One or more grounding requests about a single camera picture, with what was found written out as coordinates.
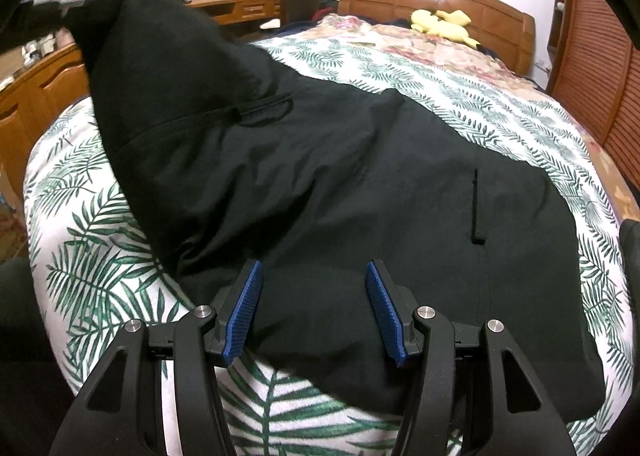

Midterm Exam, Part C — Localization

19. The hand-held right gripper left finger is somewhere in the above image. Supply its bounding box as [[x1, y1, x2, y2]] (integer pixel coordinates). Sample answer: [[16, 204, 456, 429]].
[[50, 258, 264, 456]]

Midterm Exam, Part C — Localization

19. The dark blue bedding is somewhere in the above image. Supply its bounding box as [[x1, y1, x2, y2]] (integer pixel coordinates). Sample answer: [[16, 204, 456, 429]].
[[357, 15, 416, 29]]

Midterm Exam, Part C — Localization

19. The wooden louvered wardrobe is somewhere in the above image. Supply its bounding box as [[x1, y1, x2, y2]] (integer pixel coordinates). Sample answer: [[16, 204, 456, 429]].
[[547, 0, 640, 187]]

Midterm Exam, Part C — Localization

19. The wooden desk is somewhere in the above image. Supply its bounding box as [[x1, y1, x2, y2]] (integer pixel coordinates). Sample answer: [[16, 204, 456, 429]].
[[0, 0, 286, 202]]

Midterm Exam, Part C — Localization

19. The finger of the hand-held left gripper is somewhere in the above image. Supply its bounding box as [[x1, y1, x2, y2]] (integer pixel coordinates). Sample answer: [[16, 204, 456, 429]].
[[60, 0, 124, 20]]

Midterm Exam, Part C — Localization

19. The black coat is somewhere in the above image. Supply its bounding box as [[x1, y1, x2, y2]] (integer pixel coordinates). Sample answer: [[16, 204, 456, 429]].
[[65, 0, 608, 424]]

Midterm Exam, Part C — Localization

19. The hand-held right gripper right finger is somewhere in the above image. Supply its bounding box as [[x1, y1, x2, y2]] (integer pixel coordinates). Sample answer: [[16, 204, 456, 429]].
[[365, 260, 576, 456]]

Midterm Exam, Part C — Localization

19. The wooden open shelf unit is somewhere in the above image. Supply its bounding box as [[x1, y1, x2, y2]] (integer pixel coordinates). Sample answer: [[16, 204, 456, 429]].
[[547, 0, 573, 62]]

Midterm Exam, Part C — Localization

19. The leaf print blanket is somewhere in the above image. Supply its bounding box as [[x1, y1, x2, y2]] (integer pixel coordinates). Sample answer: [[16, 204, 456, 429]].
[[22, 33, 640, 456]]

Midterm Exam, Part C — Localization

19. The yellow plush toy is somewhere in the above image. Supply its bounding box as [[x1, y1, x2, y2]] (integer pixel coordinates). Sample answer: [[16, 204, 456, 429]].
[[410, 8, 478, 48]]

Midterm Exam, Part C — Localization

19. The floral blanket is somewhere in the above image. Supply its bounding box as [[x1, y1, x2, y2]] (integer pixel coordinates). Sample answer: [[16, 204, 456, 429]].
[[307, 13, 640, 222]]

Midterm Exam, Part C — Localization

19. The person's dark clothing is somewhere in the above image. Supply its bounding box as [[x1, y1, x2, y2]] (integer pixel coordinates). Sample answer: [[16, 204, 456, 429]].
[[0, 256, 76, 456]]

